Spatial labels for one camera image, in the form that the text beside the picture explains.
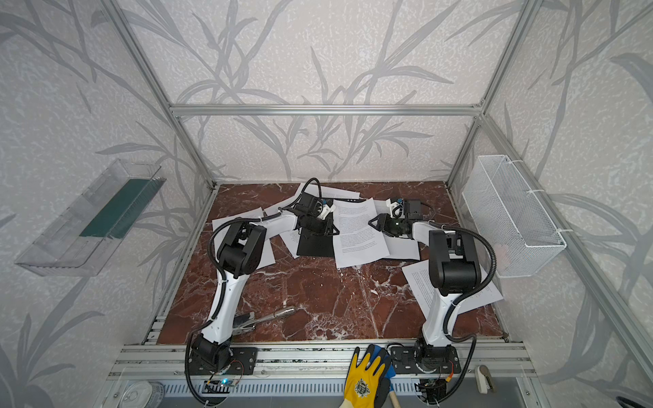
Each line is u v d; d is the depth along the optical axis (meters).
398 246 0.96
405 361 0.73
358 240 1.00
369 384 0.68
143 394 0.64
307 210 0.89
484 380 0.69
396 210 0.91
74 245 0.63
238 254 0.63
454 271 0.52
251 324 0.81
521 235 0.60
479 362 0.75
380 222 0.90
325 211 0.97
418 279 0.91
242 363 0.72
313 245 0.99
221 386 0.72
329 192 1.16
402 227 0.80
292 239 1.02
